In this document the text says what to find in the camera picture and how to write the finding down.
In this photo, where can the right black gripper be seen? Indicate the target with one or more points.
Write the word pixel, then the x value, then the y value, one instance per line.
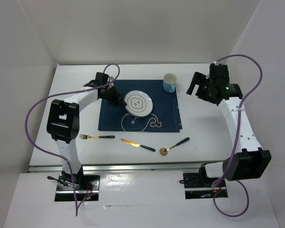
pixel 198 78

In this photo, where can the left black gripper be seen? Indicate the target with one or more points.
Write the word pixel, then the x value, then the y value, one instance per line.
pixel 116 100

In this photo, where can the white and blue mug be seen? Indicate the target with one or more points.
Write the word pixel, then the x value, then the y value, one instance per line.
pixel 169 83

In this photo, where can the white plate with rings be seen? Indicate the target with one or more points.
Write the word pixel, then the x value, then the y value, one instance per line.
pixel 138 103

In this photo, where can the gold knife green handle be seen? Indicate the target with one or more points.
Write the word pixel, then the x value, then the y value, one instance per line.
pixel 138 145

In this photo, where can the gold fork green handle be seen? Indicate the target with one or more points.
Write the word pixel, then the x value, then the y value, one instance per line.
pixel 86 137

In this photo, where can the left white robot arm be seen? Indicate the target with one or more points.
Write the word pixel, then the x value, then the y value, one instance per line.
pixel 63 124

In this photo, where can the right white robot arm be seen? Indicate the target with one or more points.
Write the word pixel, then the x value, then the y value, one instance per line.
pixel 248 159

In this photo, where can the aluminium front rail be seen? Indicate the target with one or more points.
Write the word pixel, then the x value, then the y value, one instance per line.
pixel 158 166

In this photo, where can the gold spoon green handle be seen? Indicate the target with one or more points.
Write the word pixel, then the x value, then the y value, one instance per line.
pixel 164 151

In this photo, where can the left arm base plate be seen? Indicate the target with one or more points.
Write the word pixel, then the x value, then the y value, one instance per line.
pixel 89 188

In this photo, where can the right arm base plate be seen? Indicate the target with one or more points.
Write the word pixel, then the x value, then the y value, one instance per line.
pixel 198 186

